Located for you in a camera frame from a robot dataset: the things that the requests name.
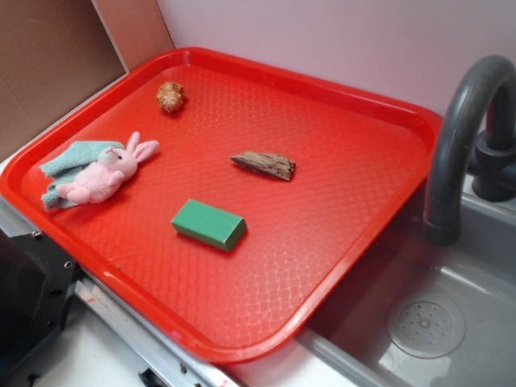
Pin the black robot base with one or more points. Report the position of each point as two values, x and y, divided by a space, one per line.
38 279

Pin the green rectangular block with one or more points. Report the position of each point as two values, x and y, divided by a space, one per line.
210 225

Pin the red plastic tray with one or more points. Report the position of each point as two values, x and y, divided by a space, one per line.
359 157

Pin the brown wood piece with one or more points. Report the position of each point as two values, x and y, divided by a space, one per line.
267 164

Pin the teal folded cloth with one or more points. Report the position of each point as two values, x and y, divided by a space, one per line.
64 168

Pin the grey curved faucet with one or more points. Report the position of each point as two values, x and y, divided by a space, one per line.
477 137

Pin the brown spiral seashell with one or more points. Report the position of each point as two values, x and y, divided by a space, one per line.
171 96

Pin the grey toy sink basin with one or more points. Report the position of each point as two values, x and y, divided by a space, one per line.
477 273

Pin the brown cardboard panel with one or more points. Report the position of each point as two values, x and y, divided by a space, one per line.
55 55

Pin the pink plush bunny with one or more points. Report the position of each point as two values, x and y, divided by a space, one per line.
102 178

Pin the round sink drain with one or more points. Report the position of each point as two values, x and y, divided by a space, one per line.
425 325

